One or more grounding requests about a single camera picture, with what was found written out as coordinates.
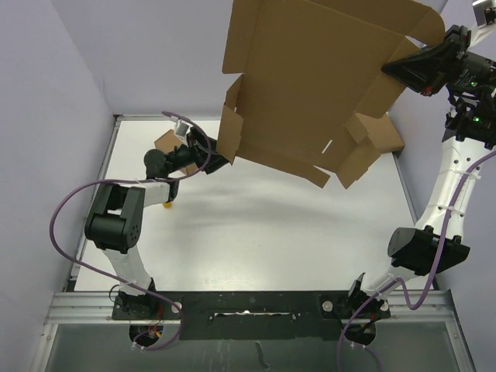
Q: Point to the small closed cardboard box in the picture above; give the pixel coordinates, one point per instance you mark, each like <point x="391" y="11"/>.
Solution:
<point x="167" y="142"/>

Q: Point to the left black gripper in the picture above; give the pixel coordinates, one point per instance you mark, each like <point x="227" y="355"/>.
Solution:
<point x="197" y="146"/>

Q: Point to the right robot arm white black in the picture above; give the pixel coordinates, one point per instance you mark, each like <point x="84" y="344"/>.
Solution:
<point x="434" y="244"/>

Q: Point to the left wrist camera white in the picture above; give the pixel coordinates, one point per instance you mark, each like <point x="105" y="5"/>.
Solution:
<point x="181" y="130"/>

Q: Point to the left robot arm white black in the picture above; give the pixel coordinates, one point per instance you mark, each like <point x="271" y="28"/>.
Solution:
<point x="115" y="219"/>

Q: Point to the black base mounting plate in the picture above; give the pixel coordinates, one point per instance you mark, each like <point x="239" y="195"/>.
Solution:
<point x="256" y="315"/>

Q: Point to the aluminium frame rail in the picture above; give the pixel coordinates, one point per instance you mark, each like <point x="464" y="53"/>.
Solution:
<point x="80" y="335"/>

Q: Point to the large cardboard box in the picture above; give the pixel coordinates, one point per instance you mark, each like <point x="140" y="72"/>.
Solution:
<point x="304" y="69"/>

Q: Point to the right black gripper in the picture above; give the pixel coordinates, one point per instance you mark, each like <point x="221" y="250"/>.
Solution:
<point x="426" y="69"/>

